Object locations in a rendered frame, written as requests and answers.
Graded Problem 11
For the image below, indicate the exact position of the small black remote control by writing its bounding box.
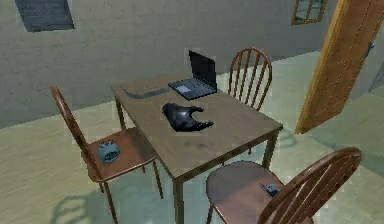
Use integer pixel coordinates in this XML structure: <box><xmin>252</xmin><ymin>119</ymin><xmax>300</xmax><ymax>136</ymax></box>
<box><xmin>259</xmin><ymin>182</ymin><xmax>281</xmax><ymax>198</ymax></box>

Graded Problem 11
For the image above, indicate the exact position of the brown wooden table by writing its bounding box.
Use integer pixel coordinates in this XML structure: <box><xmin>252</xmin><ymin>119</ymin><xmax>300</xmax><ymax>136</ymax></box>
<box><xmin>110</xmin><ymin>71</ymin><xmax>284</xmax><ymax>224</ymax></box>

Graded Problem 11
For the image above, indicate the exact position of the orange wooden room door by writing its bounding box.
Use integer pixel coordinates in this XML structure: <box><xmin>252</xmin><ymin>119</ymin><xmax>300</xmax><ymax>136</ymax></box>
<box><xmin>294</xmin><ymin>0</ymin><xmax>384</xmax><ymax>135</ymax></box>

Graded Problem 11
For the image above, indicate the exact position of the grey flat tray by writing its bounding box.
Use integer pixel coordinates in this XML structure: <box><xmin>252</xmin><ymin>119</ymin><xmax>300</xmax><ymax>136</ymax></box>
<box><xmin>120</xmin><ymin>83</ymin><xmax>170</xmax><ymax>100</ymax></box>

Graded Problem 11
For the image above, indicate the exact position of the brown wooden spindle chair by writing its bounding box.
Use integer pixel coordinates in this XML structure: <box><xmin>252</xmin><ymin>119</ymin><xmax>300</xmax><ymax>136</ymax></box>
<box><xmin>222</xmin><ymin>46</ymin><xmax>273</xmax><ymax>167</ymax></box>
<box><xmin>205</xmin><ymin>146</ymin><xmax>363</xmax><ymax>224</ymax></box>
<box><xmin>49</xmin><ymin>85</ymin><xmax>165</xmax><ymax>224</ymax></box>

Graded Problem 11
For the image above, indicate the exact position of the dark framed wall picture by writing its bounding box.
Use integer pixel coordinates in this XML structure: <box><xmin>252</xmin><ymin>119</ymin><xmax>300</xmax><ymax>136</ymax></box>
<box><xmin>14</xmin><ymin>0</ymin><xmax>76</xmax><ymax>33</ymax></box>

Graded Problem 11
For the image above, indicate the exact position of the blue round alarm clock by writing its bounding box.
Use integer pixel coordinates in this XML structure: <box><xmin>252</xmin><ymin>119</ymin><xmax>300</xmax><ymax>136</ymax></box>
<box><xmin>97</xmin><ymin>140</ymin><xmax>121</xmax><ymax>164</ymax></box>

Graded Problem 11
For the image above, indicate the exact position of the dark door handle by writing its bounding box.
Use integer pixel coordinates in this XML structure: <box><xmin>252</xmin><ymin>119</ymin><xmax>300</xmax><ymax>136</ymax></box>
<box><xmin>364</xmin><ymin>41</ymin><xmax>376</xmax><ymax>58</ymax></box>

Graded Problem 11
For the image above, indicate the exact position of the black open laptop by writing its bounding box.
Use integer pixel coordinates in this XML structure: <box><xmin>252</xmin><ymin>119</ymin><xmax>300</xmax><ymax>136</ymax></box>
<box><xmin>167</xmin><ymin>49</ymin><xmax>218</xmax><ymax>101</ymax></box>

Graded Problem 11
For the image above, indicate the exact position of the brown framed window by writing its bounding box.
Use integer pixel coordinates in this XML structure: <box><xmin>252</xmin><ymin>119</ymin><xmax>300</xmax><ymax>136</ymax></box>
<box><xmin>290</xmin><ymin>0</ymin><xmax>329</xmax><ymax>26</ymax></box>

